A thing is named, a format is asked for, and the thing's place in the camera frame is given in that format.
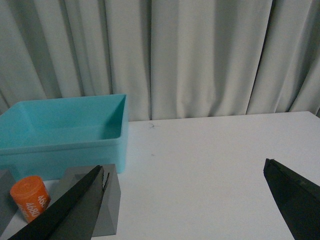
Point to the gray block with square hole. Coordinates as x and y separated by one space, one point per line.
107 220

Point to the gray block with round hole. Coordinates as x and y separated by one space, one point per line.
8 207

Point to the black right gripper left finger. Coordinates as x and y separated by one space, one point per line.
73 216

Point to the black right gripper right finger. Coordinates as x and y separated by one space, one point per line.
297 198

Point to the gray-green curtain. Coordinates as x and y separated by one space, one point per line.
172 58

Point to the light blue plastic box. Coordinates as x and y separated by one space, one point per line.
46 137

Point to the orange cylinder part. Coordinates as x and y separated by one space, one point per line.
31 197

